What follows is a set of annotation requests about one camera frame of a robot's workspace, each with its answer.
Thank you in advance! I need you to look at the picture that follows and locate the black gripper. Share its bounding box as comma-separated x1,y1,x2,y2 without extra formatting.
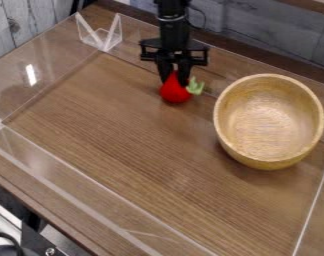
140,38,210,87

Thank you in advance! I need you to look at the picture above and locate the red toy strawberry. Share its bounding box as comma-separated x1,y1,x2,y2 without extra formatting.
160,71,205,103

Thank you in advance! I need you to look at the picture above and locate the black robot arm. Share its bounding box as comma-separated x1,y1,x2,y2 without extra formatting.
140,0,209,87

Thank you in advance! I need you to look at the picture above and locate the wooden bowl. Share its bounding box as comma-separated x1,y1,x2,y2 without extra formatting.
213,73,324,170

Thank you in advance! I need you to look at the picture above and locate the clear acrylic tray wall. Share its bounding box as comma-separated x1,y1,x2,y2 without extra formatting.
0,7,324,256

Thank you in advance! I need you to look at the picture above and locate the black table clamp bracket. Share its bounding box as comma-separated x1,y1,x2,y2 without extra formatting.
21,223,69,256

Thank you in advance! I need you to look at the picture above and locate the black cable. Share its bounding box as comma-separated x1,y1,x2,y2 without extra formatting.
0,231,25,256

